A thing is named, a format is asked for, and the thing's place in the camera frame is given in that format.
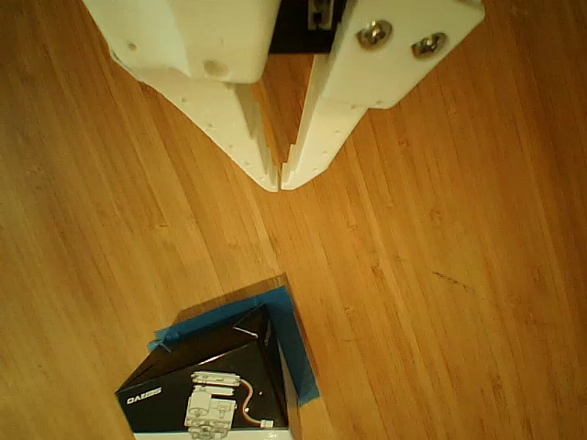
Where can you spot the black and white servo box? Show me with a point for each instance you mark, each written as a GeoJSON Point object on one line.
{"type": "Point", "coordinates": [206, 366]}

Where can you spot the blue tape square target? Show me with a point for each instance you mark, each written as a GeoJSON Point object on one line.
{"type": "Point", "coordinates": [291, 348]}

